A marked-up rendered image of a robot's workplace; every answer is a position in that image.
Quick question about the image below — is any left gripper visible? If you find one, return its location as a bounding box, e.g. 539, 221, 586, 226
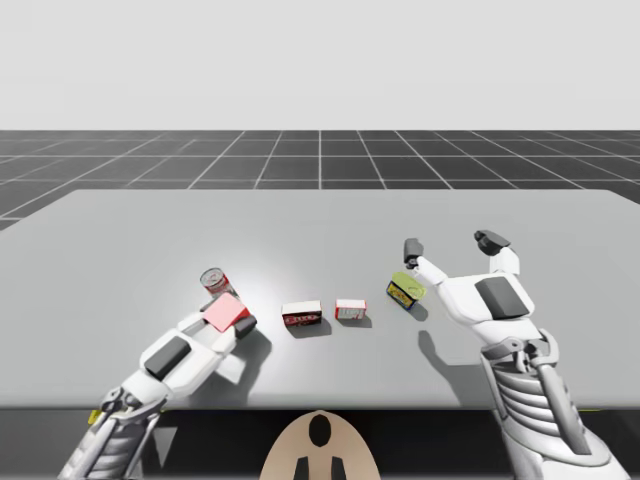
139, 299, 259, 400

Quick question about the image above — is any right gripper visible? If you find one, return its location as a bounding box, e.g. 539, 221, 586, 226
402, 229, 536, 347

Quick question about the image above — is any pink cube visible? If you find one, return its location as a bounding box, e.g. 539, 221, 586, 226
201, 292, 252, 334

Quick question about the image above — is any red and white can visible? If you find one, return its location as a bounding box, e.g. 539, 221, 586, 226
199, 267, 237, 302

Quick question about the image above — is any green and blue rectangular can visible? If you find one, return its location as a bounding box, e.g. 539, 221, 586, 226
385, 271, 429, 312

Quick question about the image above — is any red and white carton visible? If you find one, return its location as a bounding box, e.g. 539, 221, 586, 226
334, 298, 368, 322

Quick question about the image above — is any tan robot part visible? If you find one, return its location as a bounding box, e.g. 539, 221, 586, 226
258, 409, 383, 480

